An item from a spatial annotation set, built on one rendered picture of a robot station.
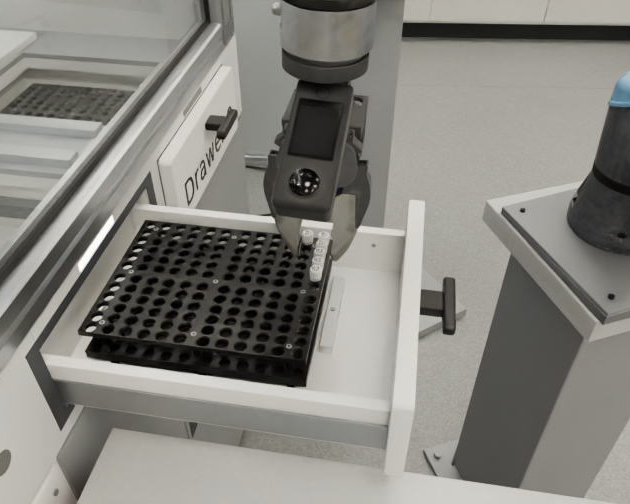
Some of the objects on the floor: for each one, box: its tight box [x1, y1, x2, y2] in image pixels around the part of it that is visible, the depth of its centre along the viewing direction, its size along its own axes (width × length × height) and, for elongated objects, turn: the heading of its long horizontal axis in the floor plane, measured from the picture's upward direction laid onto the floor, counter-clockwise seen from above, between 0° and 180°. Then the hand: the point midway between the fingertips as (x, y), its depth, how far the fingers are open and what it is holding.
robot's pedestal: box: [423, 181, 630, 499], centre depth 116 cm, size 30×30×76 cm
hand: (315, 252), depth 61 cm, fingers open, 3 cm apart
